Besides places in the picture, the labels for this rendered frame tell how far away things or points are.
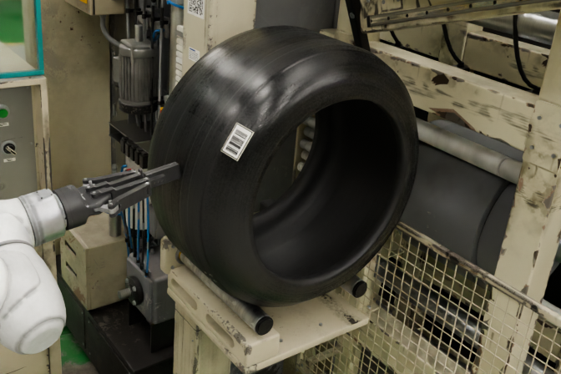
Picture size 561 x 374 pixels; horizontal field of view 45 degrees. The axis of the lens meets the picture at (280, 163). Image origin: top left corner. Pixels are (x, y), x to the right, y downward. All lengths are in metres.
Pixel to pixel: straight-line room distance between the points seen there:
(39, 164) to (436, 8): 1.11
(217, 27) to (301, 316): 0.72
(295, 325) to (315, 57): 0.68
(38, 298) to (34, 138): 0.92
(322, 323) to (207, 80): 0.67
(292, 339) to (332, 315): 0.15
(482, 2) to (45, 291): 1.01
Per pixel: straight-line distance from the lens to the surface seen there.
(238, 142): 1.23
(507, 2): 1.46
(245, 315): 1.50
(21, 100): 1.87
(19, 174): 1.94
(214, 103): 1.29
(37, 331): 1.05
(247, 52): 1.36
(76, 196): 1.22
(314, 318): 1.70
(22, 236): 1.16
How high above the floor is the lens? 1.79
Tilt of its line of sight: 23 degrees down
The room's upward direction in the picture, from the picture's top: 5 degrees clockwise
